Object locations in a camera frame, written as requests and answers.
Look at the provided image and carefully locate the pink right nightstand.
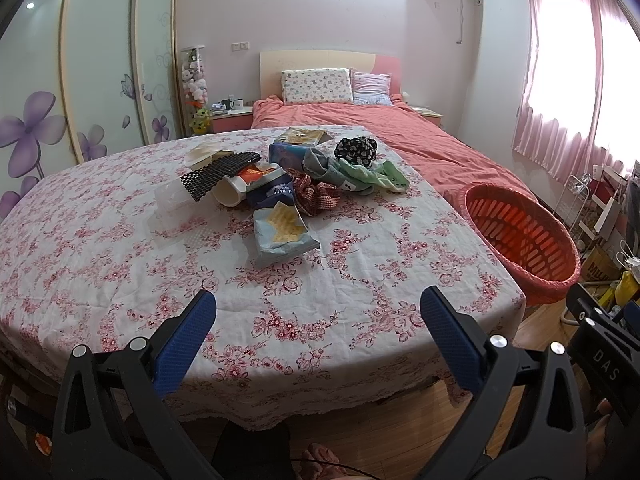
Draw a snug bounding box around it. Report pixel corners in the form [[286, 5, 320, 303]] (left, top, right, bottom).
[[410, 105, 442, 127]]

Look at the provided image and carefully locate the beige pink headboard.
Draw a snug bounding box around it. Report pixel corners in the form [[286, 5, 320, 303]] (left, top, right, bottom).
[[259, 50, 401, 99]]

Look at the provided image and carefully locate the striped pink pillow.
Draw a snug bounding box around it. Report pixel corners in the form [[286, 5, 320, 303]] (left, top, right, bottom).
[[350, 70, 392, 106]]

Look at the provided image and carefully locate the yellow gold snack box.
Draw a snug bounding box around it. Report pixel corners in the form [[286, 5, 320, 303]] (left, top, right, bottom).
[[274, 127, 332, 146]]

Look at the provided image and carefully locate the floral pink white tablecloth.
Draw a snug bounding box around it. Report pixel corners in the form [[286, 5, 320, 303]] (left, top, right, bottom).
[[1, 139, 525, 430]]

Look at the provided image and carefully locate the clear tube of plush toys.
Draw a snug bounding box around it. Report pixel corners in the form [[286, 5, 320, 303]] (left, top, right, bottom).
[[180, 46, 208, 110]]

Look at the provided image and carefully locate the beige paper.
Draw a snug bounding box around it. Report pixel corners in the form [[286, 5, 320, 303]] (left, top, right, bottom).
[[183, 141, 233, 171]]

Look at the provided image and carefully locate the black white floral scrunchie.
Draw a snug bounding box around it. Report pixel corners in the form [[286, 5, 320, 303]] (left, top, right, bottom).
[[334, 136, 378, 167]]

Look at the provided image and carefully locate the coral pink bed duvet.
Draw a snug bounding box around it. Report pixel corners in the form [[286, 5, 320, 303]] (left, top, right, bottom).
[[253, 94, 536, 205]]

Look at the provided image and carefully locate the light blue snack bag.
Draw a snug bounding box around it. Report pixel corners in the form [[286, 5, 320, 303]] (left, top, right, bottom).
[[253, 202, 320, 268]]

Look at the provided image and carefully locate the brown cardboard box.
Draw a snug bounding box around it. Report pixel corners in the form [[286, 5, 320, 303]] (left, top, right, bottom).
[[580, 246, 620, 282]]

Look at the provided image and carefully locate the green yellow plush toy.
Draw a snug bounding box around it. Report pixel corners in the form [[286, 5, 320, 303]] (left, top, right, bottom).
[[190, 107, 210, 136]]

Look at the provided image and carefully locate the floral white pillow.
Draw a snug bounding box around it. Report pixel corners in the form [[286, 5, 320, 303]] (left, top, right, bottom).
[[281, 67, 354, 105]]

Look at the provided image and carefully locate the red plastic laundry basket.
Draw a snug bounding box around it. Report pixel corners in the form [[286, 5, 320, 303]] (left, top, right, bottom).
[[456, 182, 580, 307]]

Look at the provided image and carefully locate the blue tissue pack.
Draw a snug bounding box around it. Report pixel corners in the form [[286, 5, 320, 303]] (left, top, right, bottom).
[[268, 142, 310, 171]]

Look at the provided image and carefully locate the mint green cloth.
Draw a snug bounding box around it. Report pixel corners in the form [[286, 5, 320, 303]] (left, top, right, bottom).
[[336, 158, 410, 194]]

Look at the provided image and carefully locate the grey blue cloth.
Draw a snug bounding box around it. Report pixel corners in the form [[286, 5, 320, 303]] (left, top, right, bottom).
[[302, 148, 345, 188]]

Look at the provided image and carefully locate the pink window curtain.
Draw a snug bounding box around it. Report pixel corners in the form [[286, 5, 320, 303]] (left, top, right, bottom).
[[512, 0, 639, 182]]

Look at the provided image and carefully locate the pink left nightstand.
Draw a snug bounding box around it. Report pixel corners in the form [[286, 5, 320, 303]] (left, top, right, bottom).
[[209, 106, 253, 133]]

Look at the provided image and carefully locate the white wire rack shelf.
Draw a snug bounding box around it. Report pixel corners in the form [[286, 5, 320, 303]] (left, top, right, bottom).
[[553, 174, 601, 235]]

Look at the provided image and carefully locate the white wall socket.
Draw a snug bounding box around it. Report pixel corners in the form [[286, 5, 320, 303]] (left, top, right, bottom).
[[231, 41, 250, 52]]

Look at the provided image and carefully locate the flower printed sliding wardrobe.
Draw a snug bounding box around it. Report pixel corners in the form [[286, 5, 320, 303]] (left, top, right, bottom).
[[1, 0, 183, 212]]

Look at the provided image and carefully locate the clear plastic container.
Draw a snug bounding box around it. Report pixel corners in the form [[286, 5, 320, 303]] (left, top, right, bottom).
[[154, 179, 196, 216]]

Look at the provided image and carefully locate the red plaid scrunchie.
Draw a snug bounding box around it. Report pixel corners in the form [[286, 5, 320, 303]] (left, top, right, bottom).
[[286, 169, 341, 217]]

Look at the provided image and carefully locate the pink nightstand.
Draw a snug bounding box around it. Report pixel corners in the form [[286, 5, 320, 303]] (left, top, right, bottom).
[[410, 105, 442, 127], [209, 106, 253, 133]]

